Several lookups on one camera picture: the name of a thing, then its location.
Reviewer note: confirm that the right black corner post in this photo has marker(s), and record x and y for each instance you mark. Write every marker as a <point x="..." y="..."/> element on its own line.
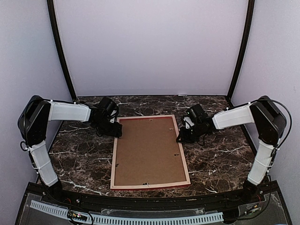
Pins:
<point x="242" y="50"/>

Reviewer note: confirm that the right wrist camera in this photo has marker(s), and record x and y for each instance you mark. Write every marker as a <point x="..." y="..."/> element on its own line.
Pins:
<point x="197" y="114"/>

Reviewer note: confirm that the black corner post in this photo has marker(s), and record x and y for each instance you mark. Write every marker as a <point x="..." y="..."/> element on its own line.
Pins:
<point x="59" y="49"/>
<point x="242" y="50"/>

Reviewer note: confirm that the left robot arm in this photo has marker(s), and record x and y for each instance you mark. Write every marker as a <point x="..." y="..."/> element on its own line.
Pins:
<point x="38" y="112"/>

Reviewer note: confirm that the brown cardboard backing board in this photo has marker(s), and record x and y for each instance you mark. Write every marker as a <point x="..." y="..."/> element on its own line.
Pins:
<point x="147" y="152"/>

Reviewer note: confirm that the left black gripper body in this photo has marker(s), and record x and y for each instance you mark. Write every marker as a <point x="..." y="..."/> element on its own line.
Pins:
<point x="105" y="128"/>

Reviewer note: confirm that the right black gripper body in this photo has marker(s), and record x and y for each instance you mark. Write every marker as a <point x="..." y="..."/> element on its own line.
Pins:
<point x="192" y="135"/>

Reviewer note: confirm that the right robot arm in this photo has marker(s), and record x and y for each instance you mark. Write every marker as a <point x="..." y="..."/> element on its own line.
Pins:
<point x="264" y="112"/>

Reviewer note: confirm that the left black corner post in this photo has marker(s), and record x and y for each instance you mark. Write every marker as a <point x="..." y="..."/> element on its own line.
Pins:
<point x="59" y="49"/>

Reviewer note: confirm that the red wooden picture frame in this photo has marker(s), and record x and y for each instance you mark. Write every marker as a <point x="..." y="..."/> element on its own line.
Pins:
<point x="114" y="182"/>

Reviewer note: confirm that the black front rail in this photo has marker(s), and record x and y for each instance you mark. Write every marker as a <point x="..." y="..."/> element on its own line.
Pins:
<point x="223" y="201"/>

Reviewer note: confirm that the white slotted cable duct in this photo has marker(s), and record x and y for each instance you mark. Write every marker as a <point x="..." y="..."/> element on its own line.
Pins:
<point x="127" y="218"/>

